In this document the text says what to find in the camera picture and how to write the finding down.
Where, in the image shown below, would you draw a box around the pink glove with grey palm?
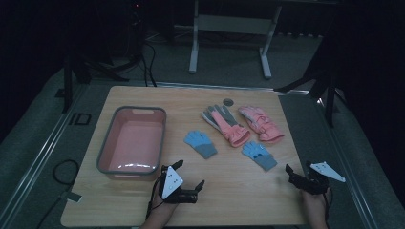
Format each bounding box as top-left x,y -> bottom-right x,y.
202,104 -> 251,148

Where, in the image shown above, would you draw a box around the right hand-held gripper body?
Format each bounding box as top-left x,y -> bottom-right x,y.
288,160 -> 347,196

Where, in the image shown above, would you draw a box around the blue knit glove with dots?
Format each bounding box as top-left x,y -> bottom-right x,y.
241,140 -> 278,172

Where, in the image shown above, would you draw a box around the black metal stand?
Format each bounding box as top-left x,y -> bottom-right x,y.
273,31 -> 347,129
60,52 -> 142,115

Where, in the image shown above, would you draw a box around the black looped floor cable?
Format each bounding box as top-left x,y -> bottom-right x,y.
35,158 -> 80,229

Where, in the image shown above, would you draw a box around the grey tape piece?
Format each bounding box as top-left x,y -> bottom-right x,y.
66,191 -> 83,203

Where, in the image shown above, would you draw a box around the metal floor rail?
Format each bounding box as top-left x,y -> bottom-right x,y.
314,94 -> 381,229
0,85 -> 91,225

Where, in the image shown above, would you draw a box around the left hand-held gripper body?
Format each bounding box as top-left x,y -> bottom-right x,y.
160,164 -> 199,205

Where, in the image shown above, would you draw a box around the person's right hand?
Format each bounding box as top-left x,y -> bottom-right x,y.
300,189 -> 331,221

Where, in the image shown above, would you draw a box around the white desk frame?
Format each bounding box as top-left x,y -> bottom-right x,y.
188,0 -> 285,80

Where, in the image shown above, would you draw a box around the pink basin with grey rim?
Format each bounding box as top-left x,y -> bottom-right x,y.
96,105 -> 167,181

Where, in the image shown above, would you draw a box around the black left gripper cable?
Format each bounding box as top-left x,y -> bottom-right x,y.
145,174 -> 165,221

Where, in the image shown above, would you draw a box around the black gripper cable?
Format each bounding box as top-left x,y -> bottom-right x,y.
145,174 -> 165,221
322,185 -> 334,221

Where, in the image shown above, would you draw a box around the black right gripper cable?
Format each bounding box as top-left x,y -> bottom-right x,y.
322,185 -> 334,221

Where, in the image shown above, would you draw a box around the pink glove with cartoon print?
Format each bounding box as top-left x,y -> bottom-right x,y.
238,105 -> 285,143

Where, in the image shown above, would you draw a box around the plain blue grey knit glove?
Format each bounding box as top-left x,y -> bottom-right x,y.
183,130 -> 219,160

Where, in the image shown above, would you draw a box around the person's left hand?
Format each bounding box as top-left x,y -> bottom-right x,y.
148,185 -> 180,221

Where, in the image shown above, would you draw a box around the black hanging cables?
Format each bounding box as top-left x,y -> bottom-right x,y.
139,41 -> 158,88

